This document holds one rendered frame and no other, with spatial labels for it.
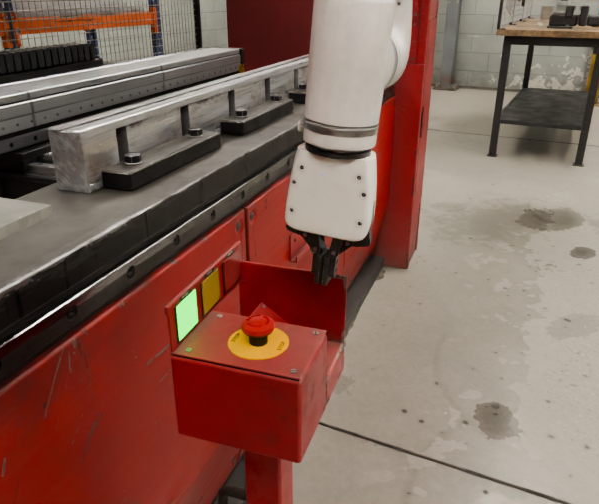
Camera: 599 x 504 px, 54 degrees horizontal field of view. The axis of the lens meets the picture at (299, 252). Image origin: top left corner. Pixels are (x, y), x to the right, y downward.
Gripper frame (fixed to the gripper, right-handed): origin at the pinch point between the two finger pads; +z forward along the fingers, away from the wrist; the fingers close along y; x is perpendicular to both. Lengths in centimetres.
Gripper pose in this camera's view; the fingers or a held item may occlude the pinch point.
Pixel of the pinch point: (324, 266)
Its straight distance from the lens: 74.0
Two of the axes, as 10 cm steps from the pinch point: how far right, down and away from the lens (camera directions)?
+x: 3.2, -3.9, 8.6
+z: -0.8, 9.0, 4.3
